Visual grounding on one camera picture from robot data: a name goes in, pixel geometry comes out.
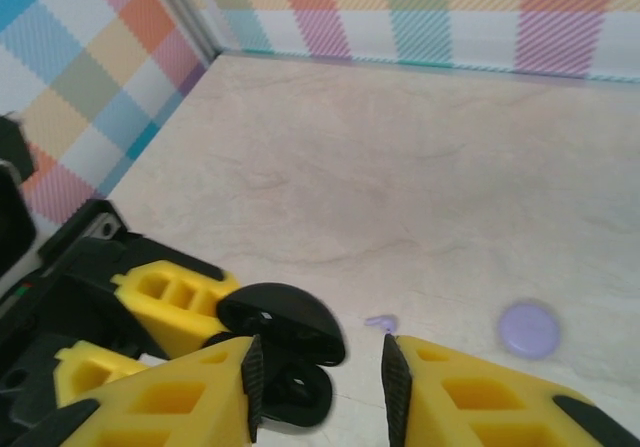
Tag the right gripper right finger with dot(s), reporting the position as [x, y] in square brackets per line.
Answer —
[475, 407]

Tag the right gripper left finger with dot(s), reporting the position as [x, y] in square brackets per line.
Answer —
[170, 407]

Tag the black earbud charging case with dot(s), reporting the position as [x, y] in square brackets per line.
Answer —
[285, 307]

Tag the purple earbud charging case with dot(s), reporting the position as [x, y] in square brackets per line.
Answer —
[530, 329]

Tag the aluminium frame post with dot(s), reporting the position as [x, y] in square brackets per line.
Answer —
[187, 12]

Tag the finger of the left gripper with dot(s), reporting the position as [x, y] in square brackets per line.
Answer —
[90, 372]
[175, 312]

